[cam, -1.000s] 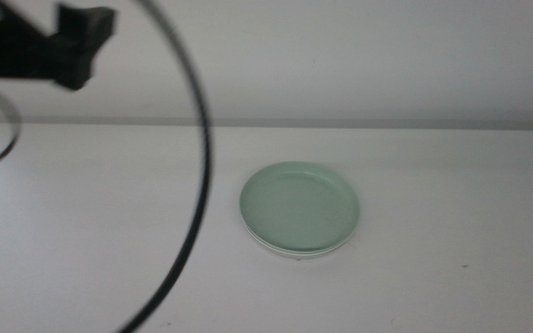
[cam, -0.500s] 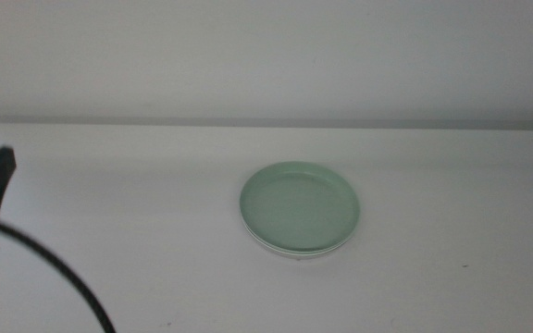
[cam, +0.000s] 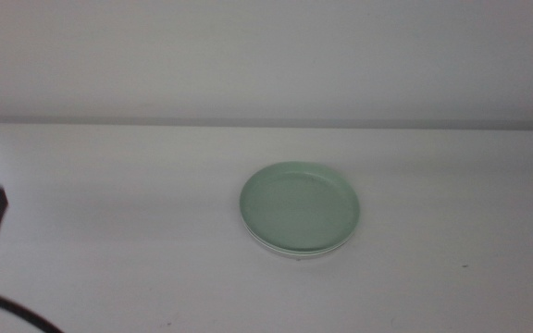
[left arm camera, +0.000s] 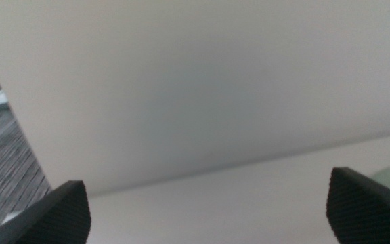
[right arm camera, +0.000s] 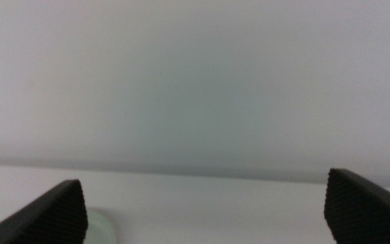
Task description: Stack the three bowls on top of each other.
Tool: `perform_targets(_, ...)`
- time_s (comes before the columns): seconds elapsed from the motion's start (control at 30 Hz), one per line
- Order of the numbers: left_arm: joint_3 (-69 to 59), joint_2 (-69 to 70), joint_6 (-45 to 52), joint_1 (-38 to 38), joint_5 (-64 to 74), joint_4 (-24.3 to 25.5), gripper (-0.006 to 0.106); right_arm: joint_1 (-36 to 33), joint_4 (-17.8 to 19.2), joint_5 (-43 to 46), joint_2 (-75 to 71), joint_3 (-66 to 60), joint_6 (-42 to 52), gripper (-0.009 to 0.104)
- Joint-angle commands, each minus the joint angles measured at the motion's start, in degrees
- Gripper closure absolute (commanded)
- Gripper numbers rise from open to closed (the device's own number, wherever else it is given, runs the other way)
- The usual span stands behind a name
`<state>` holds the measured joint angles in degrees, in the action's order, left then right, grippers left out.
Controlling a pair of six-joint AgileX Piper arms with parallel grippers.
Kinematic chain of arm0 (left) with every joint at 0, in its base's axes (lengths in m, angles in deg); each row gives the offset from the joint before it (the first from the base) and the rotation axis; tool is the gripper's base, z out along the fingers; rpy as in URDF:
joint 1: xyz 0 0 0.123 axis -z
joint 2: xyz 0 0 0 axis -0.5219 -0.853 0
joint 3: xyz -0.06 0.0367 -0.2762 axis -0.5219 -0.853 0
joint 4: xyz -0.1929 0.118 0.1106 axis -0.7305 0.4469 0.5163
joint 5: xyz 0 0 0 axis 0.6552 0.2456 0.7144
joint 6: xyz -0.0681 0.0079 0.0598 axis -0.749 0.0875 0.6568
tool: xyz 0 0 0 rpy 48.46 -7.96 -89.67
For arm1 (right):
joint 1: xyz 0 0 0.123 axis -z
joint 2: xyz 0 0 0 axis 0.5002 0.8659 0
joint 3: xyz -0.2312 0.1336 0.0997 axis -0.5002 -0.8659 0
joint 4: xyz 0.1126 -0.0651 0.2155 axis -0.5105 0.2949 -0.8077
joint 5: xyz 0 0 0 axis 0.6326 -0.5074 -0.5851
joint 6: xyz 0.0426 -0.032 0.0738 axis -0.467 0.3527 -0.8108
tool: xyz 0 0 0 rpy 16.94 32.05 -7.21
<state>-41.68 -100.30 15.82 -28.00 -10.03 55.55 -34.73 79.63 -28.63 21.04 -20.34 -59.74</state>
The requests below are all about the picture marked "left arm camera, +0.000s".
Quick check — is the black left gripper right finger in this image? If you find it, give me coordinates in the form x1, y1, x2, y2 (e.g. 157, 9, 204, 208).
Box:
326, 166, 390, 244

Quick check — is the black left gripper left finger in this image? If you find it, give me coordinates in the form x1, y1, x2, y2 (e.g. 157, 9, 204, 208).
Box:
0, 180, 92, 244

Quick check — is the white backdrop panel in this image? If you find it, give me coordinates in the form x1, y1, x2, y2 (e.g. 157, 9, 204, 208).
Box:
0, 0, 390, 197

